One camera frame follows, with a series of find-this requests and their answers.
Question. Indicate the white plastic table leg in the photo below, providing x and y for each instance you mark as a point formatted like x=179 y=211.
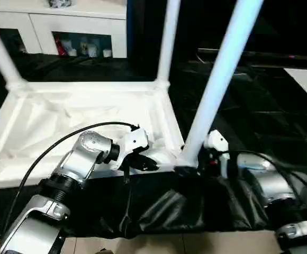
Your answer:
x=166 y=42
x=2 y=58
x=219 y=74

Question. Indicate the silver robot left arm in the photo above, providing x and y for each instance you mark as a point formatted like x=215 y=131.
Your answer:
x=79 y=161

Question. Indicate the black plastic mat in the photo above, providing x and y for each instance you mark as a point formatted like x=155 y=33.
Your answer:
x=270 y=132

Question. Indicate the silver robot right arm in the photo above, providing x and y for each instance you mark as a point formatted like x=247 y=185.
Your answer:
x=272 y=188

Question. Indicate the white glass-door cabinet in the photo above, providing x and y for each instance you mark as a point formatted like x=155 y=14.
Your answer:
x=47 y=26

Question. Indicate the white plastic table top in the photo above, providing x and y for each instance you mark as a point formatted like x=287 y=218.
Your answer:
x=63 y=116

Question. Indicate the dark patterned jar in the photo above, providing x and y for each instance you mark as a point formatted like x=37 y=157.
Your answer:
x=60 y=2

